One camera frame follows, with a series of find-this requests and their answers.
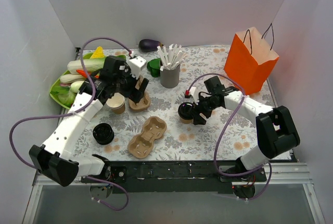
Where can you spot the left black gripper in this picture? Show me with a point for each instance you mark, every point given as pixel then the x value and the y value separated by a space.
pixel 134 86

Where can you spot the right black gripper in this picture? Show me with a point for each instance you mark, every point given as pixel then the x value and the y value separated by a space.
pixel 197 110

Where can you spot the brown paper coffee cup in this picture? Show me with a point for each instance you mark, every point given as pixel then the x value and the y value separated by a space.
pixel 186 120

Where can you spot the cardboard cup carrier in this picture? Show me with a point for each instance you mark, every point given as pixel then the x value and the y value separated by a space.
pixel 142 105
pixel 142 144

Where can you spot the orange paper bag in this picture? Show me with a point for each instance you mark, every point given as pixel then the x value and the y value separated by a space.
pixel 250 60

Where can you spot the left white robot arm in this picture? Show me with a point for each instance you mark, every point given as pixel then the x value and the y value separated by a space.
pixel 53 157

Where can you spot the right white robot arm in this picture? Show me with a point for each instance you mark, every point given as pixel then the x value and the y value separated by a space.
pixel 276 131

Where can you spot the stack of paper cups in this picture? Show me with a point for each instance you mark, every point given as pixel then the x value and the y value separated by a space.
pixel 116 103

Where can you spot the floral table mat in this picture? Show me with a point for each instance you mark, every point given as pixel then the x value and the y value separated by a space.
pixel 233 136

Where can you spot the green pepper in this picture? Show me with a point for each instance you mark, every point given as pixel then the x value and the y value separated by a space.
pixel 153 67

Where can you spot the grey straw holder cup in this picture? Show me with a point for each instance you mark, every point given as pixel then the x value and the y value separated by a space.
pixel 169 78

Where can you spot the purple eggplant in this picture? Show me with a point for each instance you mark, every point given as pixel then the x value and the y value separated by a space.
pixel 148 45

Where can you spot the yellow corn cob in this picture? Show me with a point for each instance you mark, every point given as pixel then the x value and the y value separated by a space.
pixel 98 53

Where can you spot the red chili pepper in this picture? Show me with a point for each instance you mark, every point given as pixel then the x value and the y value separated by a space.
pixel 83 73

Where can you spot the napa cabbage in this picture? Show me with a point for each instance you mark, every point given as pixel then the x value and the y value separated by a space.
pixel 83 65

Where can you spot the green lettuce leaf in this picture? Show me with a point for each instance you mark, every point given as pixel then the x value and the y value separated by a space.
pixel 67 98

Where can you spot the white radish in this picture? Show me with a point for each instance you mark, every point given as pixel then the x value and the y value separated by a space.
pixel 70 78

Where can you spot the green vegetable tray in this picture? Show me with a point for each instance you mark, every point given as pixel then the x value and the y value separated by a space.
pixel 58 87

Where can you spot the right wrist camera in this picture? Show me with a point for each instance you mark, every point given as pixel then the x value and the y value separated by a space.
pixel 192 93

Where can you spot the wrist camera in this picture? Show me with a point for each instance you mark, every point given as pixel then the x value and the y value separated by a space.
pixel 136 65
pixel 192 93

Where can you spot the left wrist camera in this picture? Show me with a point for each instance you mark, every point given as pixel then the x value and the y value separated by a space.
pixel 136 65

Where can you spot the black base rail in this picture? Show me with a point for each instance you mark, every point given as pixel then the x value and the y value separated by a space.
pixel 167 176

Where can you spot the aluminium frame rail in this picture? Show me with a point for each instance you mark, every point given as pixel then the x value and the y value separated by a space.
pixel 282 173

